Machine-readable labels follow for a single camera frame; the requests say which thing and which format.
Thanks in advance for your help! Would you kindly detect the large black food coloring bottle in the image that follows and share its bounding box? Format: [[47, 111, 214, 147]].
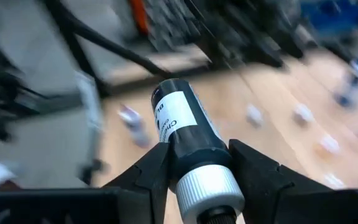
[[150, 78, 246, 224]]

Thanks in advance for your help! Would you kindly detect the black diagonal frame strut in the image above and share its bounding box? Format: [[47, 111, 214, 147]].
[[68, 21, 172, 78]]

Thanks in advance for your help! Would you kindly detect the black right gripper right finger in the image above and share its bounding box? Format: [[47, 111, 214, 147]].
[[229, 139, 335, 224]]

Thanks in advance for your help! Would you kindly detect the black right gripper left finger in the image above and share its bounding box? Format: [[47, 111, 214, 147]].
[[103, 142, 172, 224]]

